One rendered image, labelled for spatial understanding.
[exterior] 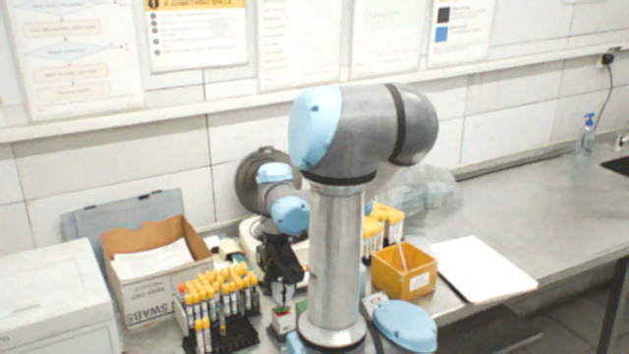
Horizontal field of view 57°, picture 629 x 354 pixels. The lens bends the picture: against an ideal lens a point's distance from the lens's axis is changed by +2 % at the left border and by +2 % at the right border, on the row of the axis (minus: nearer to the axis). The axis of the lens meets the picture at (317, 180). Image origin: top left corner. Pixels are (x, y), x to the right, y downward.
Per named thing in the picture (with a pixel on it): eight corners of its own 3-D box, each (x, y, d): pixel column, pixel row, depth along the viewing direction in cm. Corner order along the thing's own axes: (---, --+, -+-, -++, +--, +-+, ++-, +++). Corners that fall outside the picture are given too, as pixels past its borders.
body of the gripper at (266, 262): (283, 259, 142) (282, 215, 138) (299, 275, 136) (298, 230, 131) (255, 266, 139) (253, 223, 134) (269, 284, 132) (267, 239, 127)
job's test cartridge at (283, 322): (279, 341, 139) (279, 320, 137) (271, 330, 143) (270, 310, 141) (294, 336, 141) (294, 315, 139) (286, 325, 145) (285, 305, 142)
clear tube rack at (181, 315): (187, 340, 142) (184, 317, 139) (175, 319, 150) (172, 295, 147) (262, 315, 151) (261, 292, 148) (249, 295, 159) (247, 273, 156)
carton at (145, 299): (126, 332, 145) (117, 281, 139) (105, 277, 168) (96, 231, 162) (219, 303, 156) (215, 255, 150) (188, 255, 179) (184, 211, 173)
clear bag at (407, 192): (392, 226, 196) (395, 177, 188) (356, 209, 208) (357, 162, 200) (437, 204, 212) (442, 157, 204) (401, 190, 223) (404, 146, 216)
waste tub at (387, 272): (400, 307, 154) (402, 274, 150) (369, 283, 164) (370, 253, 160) (436, 290, 161) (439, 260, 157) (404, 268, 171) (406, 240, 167)
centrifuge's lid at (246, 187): (232, 151, 171) (227, 146, 178) (240, 229, 178) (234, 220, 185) (301, 143, 178) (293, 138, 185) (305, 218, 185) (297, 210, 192)
